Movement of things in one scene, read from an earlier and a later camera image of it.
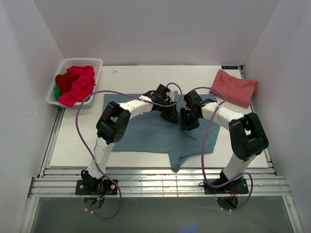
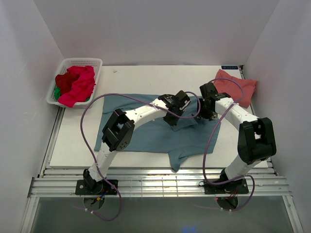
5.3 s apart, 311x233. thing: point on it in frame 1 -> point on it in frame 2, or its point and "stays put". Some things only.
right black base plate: (238, 186) stays put
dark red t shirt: (64, 81) stays put
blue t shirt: (146, 131) stays put
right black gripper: (184, 122) -> (211, 116)
